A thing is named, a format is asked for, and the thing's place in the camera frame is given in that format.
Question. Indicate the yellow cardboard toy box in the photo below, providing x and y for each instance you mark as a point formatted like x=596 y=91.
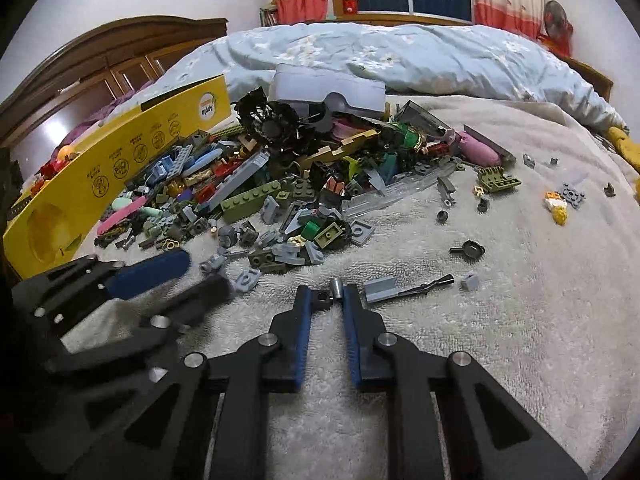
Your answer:
x=48 y=231

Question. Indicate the small red box on sill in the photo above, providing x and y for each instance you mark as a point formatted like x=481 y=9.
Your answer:
x=350 y=7

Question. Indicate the olive green long brick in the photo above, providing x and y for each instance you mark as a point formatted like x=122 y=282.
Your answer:
x=247 y=203

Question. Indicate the brown wooden headboard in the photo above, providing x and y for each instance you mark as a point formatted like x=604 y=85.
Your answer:
x=102 y=60

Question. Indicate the pink oval toy piece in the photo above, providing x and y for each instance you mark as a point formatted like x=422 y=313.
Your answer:
x=477 y=152

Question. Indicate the white plastic bag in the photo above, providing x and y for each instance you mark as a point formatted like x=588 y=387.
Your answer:
x=339 y=92

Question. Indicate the red standing fan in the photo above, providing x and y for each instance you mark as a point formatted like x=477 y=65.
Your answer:
x=558 y=32

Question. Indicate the large orange ball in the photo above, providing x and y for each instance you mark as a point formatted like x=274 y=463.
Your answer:
x=66 y=153

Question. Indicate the black toy frying pan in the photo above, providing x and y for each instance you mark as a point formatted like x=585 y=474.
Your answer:
x=469 y=250

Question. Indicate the black spiky toy piece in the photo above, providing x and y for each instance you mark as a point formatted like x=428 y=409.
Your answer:
x=272 y=123

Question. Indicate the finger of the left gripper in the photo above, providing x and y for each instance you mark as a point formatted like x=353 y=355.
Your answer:
x=88 y=280
x=161 y=328

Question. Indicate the white fluffy blanket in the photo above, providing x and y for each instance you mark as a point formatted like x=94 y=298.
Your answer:
x=555 y=318

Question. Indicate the small silver black brick piece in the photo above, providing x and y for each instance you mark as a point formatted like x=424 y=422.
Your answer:
x=325 y=299

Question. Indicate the purple pillow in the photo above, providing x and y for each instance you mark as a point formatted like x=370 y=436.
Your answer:
x=96 y=117

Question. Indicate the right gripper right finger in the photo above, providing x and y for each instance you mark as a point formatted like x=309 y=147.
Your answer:
x=447 y=416

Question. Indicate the yellow cloth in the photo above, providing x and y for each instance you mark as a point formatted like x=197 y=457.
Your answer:
x=624 y=146

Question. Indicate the long pink plastic piece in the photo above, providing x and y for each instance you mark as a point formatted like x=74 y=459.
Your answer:
x=120 y=215

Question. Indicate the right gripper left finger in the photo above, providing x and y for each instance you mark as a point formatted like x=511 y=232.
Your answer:
x=207 y=418

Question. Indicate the grey brick with black rod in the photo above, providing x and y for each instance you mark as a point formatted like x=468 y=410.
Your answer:
x=386 y=289

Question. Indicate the mint green plastic piece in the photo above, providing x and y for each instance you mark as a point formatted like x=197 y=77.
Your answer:
x=120 y=203

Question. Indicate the light blue floral duvet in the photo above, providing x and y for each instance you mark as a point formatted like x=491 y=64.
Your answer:
x=477 y=60

